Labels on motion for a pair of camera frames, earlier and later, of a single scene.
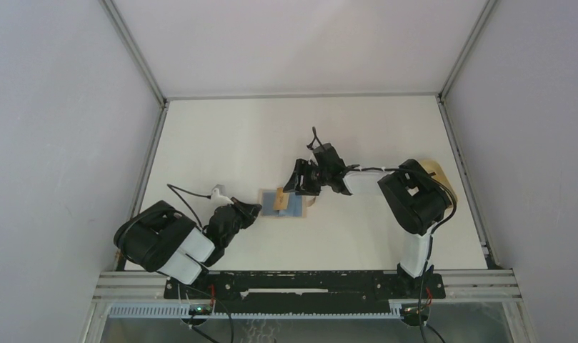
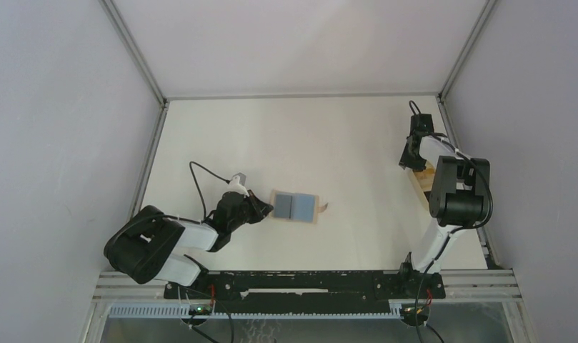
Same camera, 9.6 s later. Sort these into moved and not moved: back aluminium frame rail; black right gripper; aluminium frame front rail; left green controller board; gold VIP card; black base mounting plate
Moved: gold VIP card; black right gripper
Not moved: back aluminium frame rail; left green controller board; black base mounting plate; aluminium frame front rail
